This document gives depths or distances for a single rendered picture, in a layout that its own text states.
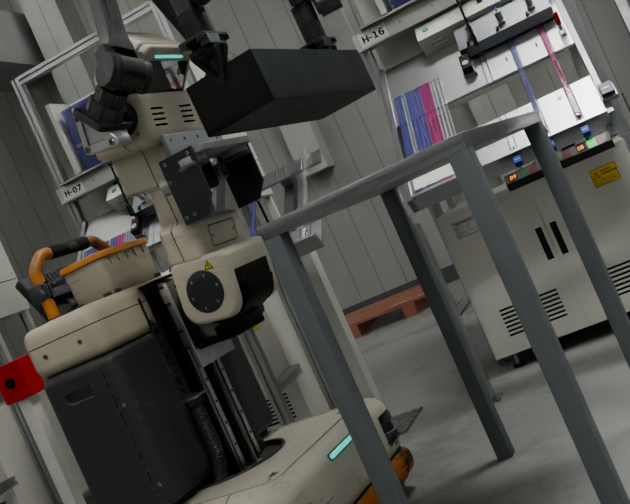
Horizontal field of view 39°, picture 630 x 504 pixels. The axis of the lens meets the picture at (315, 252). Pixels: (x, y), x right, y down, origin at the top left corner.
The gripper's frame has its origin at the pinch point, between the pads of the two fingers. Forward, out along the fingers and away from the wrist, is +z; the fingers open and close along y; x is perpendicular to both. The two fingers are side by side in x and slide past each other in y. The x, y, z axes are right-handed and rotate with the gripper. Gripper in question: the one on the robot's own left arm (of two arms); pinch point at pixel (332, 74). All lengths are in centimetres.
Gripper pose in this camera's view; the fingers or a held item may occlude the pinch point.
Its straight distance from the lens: 234.2
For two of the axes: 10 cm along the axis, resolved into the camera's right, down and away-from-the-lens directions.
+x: -8.1, 3.7, 4.6
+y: 4.1, -2.0, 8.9
